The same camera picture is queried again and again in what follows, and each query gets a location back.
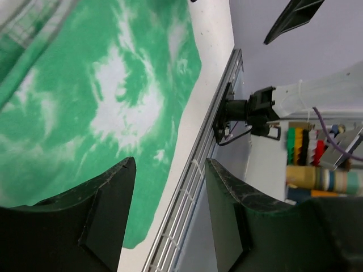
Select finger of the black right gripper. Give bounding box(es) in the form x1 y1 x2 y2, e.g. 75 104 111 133
264 0 324 45

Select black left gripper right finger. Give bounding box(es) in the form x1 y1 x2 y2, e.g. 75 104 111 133
205 159 362 271

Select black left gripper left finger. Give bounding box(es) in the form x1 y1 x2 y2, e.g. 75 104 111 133
1 157 136 271

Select green white tie-dye trousers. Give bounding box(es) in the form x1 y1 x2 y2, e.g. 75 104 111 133
1 1 201 249

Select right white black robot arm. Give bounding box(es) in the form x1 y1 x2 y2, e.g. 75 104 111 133
220 1 362 129

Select colourful tape rolls shelf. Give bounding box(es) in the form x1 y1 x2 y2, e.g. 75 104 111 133
285 122 362 205

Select aluminium table frame rail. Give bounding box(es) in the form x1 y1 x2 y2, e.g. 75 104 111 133
142 49 243 271

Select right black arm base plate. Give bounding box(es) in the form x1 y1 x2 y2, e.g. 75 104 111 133
212 82 234 144

